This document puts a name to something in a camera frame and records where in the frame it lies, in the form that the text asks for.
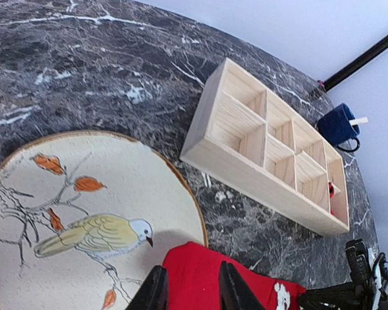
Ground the dark blue enamel mug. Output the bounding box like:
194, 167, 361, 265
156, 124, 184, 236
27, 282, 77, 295
316, 103, 360, 152

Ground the wooden stick in mug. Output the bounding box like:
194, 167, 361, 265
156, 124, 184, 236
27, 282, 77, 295
349, 117, 369, 126

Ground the right black frame post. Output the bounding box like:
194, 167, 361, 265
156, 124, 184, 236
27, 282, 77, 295
318, 34, 388, 92

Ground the round painted wooden plate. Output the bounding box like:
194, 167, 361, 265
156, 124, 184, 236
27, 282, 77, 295
0, 130, 208, 309

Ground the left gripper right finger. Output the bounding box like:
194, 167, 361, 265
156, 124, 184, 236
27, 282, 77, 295
219, 261, 264, 310

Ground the red santa sock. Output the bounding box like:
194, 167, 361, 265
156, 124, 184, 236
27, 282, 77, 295
329, 182, 343, 218
162, 242, 307, 309

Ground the wooden compartment tray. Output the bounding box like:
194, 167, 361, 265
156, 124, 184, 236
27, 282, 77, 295
180, 59, 350, 236

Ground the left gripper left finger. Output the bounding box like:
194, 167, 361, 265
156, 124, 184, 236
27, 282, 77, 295
126, 265, 169, 310

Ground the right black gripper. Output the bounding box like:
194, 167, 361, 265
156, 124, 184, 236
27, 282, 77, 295
297, 282, 374, 310

